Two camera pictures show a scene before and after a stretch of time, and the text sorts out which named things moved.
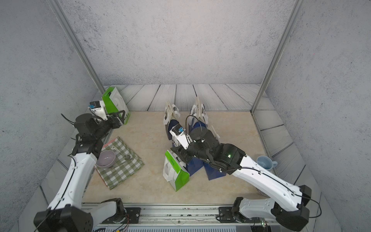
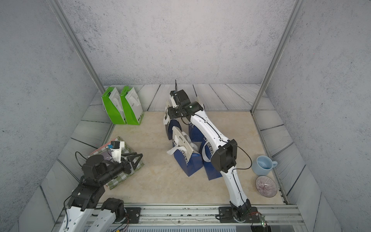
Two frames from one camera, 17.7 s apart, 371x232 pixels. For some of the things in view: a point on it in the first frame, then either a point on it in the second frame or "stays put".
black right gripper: x=182 y=153 -> x=170 y=111
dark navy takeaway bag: x=170 y=124 stays put
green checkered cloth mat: x=127 y=163 stays put
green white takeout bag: x=114 y=103 stays put
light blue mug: x=265 y=163 stays put
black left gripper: x=119 y=122 -> x=126 y=165
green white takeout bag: x=174 y=171 -> x=132 y=108
